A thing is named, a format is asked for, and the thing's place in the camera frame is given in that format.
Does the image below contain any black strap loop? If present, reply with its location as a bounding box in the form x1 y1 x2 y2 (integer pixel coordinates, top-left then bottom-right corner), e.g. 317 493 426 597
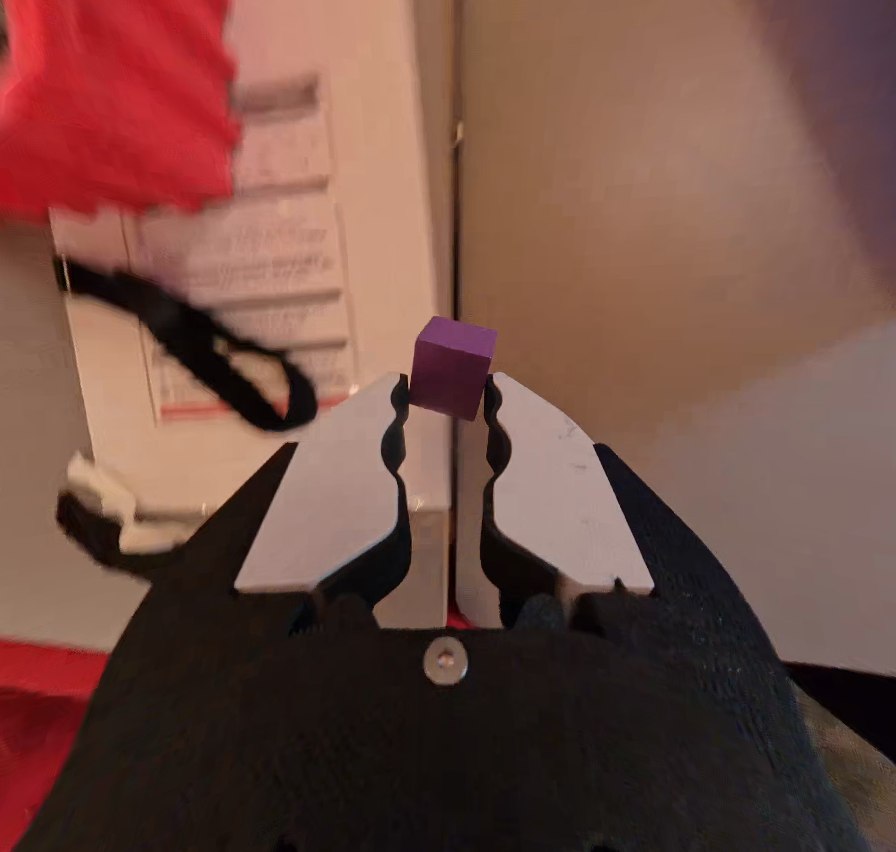
55 256 317 434

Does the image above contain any white carton with printed label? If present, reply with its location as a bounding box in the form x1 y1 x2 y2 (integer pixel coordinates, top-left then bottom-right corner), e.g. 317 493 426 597
50 0 457 632

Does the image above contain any purple cube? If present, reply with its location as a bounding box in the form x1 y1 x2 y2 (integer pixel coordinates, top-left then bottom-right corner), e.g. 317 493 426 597
408 316 499 423

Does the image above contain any white and black strap piece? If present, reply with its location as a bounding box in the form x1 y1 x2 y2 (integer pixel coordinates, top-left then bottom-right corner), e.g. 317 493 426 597
56 448 211 576

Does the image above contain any olive grey cloth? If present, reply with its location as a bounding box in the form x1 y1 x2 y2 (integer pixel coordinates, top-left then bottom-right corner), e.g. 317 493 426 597
798 691 896 852

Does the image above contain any red plastic bin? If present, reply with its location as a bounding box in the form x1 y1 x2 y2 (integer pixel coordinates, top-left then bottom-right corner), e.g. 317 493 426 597
0 638 109 852

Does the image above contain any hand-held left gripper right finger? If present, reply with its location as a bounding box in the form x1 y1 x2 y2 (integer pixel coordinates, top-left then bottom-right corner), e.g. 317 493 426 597
480 371 657 597

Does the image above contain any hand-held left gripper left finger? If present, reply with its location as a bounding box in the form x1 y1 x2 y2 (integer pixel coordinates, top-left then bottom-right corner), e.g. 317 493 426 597
233 372 414 604

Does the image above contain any person's red clothing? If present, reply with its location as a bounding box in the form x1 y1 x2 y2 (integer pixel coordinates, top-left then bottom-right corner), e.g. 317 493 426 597
0 0 242 223

